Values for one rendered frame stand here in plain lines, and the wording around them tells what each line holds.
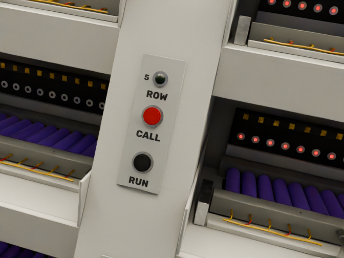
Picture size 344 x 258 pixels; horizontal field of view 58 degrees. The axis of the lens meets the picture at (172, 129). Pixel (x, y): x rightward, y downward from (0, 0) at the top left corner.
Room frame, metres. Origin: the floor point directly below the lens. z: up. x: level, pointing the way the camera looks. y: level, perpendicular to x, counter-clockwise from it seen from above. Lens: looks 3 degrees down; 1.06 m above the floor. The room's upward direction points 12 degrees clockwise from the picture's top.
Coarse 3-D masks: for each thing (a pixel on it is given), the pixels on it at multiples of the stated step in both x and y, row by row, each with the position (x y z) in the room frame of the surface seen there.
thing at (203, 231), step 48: (240, 144) 0.44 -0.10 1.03; (288, 144) 0.43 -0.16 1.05; (336, 144) 0.42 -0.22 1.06; (192, 192) 0.29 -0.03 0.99; (240, 192) 0.39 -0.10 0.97; (288, 192) 0.38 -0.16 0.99; (336, 192) 0.41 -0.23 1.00; (192, 240) 0.30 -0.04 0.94; (240, 240) 0.31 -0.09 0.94; (288, 240) 0.31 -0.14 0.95; (336, 240) 0.32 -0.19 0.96
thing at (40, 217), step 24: (0, 96) 0.49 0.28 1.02; (96, 120) 0.47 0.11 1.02; (0, 192) 0.32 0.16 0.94; (24, 192) 0.33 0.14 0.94; (48, 192) 0.33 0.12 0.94; (72, 192) 0.34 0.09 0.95; (0, 216) 0.31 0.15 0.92; (24, 216) 0.30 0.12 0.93; (48, 216) 0.30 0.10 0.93; (72, 216) 0.30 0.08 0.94; (0, 240) 0.31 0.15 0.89; (24, 240) 0.31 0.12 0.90; (48, 240) 0.30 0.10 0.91; (72, 240) 0.30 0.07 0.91
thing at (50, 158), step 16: (0, 144) 0.37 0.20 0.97; (16, 144) 0.37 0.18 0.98; (32, 144) 0.38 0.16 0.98; (0, 160) 0.36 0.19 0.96; (16, 160) 0.38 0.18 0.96; (32, 160) 0.37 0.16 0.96; (48, 160) 0.37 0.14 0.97; (64, 160) 0.36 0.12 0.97; (80, 160) 0.36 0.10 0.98; (80, 176) 0.36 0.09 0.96
